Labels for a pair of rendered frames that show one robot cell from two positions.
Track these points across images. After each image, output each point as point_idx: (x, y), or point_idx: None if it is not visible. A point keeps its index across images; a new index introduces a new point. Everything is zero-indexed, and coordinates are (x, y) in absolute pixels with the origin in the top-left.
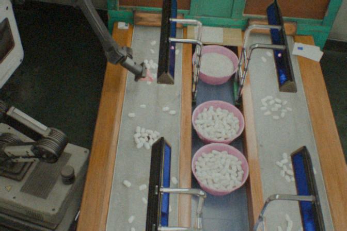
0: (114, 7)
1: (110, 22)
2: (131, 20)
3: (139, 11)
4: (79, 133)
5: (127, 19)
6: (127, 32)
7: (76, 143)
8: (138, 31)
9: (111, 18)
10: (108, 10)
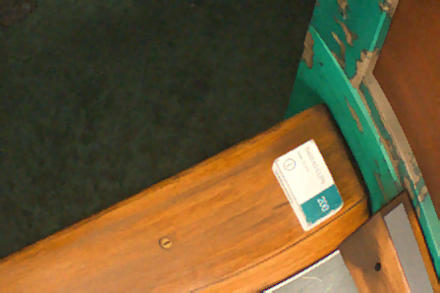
0: (344, 57)
1: (308, 80)
2: (379, 201)
3: (404, 232)
4: (44, 220)
5: (371, 173)
6: (271, 248)
7: (18, 230)
8: (342, 279)
9: (316, 70)
10: (311, 28)
